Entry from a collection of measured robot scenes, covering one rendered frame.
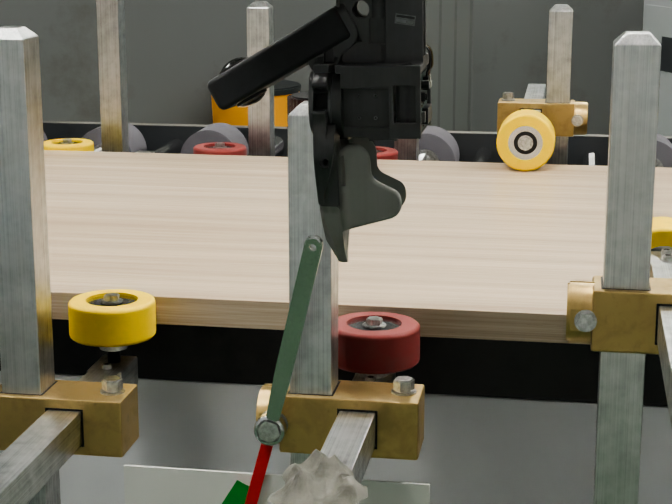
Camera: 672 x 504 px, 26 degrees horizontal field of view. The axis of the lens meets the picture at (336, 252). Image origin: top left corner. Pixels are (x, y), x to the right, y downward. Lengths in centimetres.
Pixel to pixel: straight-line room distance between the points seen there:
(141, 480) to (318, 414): 17
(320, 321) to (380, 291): 22
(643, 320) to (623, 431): 10
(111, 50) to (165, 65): 360
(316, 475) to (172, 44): 496
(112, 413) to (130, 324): 12
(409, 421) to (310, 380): 9
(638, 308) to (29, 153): 50
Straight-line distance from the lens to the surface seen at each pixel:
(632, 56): 112
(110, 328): 133
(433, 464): 144
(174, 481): 125
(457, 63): 610
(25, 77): 121
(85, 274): 148
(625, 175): 114
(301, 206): 116
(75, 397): 125
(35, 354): 126
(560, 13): 221
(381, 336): 123
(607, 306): 115
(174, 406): 147
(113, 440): 125
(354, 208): 107
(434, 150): 266
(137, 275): 147
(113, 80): 234
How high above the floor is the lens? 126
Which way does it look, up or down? 13 degrees down
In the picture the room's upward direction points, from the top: straight up
